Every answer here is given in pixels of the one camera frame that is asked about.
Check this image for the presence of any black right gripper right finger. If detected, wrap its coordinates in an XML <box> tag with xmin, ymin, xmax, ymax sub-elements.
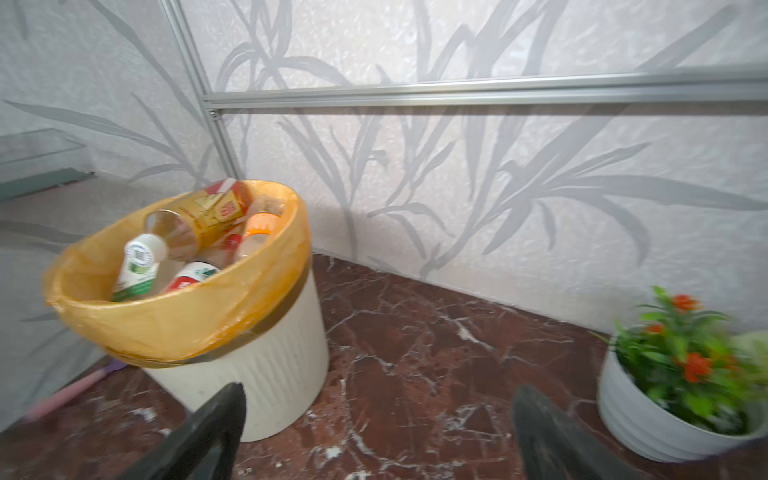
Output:
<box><xmin>512</xmin><ymin>384</ymin><xmax>648</xmax><ymax>480</ymax></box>

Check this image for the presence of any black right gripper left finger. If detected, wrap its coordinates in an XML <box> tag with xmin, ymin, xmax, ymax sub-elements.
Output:
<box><xmin>120</xmin><ymin>383</ymin><xmax>246</xmax><ymax>479</ymax></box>

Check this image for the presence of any red label bottle red cap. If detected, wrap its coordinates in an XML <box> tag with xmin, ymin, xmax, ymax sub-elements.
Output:
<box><xmin>160</xmin><ymin>233</ymin><xmax>242</xmax><ymax>294</ymax></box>

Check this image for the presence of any red yellow drink can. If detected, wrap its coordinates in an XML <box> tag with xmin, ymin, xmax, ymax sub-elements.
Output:
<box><xmin>144</xmin><ymin>178</ymin><xmax>253</xmax><ymax>261</ymax></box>

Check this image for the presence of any white bin yellow bag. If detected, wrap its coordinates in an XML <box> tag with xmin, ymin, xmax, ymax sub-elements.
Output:
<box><xmin>43</xmin><ymin>180</ymin><xmax>329</xmax><ymax>442</ymax></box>

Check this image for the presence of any orange label bottle by bin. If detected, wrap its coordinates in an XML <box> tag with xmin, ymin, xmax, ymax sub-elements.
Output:
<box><xmin>235</xmin><ymin>212</ymin><xmax>281</xmax><ymax>261</ymax></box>

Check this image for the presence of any purple spatula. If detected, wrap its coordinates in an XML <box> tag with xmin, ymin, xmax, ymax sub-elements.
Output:
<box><xmin>22</xmin><ymin>360</ymin><xmax>127</xmax><ymax>423</ymax></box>

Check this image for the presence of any white pot with plant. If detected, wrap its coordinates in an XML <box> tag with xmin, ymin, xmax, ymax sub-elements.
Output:
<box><xmin>597</xmin><ymin>286</ymin><xmax>767</xmax><ymax>463</ymax></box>

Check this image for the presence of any lime juice bottle white cap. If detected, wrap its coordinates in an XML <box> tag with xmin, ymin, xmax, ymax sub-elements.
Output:
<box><xmin>111</xmin><ymin>233</ymin><xmax>168</xmax><ymax>302</ymax></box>

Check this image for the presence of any clear wall shelf green mat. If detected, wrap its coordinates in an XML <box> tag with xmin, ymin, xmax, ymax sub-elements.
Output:
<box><xmin>1</xmin><ymin>128</ymin><xmax>96</xmax><ymax>201</ymax></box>

